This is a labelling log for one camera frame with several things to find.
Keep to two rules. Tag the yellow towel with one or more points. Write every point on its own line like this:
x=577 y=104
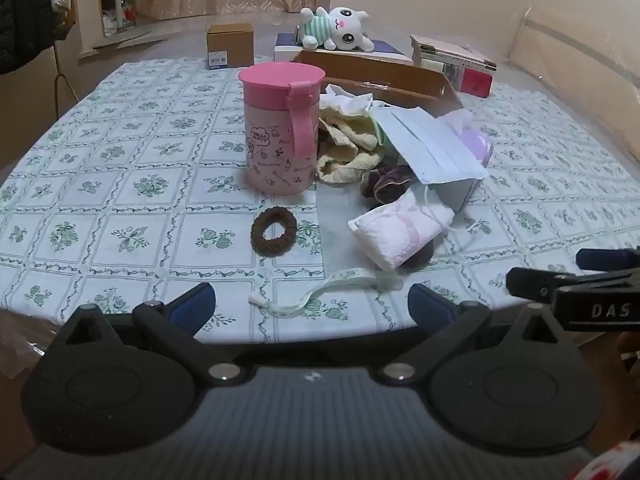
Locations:
x=345 y=155

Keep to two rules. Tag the white spine book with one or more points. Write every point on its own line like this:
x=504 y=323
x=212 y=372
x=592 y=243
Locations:
x=465 y=62

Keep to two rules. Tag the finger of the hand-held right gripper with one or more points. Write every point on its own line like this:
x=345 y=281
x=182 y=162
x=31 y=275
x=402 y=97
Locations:
x=530 y=282
x=607 y=259

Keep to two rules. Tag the white cloth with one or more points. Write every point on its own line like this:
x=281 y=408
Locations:
x=345 y=102

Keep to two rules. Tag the dark velvet scrunchie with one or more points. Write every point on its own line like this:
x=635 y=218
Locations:
x=385 y=182

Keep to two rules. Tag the thick book with red band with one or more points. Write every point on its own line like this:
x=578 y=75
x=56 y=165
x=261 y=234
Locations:
x=475 y=82

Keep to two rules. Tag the white floor fan stand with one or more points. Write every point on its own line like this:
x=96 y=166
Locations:
x=120 y=10

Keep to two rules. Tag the beige headboard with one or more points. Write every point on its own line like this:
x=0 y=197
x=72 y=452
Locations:
x=575 y=45

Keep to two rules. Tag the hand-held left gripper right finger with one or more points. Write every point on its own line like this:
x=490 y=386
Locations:
x=425 y=306

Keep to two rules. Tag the white plush toy striped shirt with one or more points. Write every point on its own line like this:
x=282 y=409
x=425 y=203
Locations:
x=345 y=27

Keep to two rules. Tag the white pink printed pouch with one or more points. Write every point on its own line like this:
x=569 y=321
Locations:
x=395 y=230

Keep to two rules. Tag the purple tissue pack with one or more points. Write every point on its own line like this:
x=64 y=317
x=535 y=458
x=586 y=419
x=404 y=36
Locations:
x=475 y=142

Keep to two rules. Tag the black jacket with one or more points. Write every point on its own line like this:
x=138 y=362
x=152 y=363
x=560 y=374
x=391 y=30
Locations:
x=22 y=10

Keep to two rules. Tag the small closed cardboard box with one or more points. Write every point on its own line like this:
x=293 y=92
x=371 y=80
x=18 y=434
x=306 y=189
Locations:
x=230 y=42

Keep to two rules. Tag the white box with blue top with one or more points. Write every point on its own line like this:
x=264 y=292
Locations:
x=287 y=52

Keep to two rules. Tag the pink lidded cup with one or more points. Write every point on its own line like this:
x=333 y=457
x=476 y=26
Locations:
x=280 y=125

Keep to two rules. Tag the clear plastic bag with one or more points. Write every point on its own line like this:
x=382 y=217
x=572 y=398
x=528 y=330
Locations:
x=332 y=220

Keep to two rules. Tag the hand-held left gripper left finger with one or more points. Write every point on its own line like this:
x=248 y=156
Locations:
x=192 y=306

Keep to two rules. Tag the pale green tape strip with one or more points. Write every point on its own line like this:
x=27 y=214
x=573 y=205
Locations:
x=300 y=302

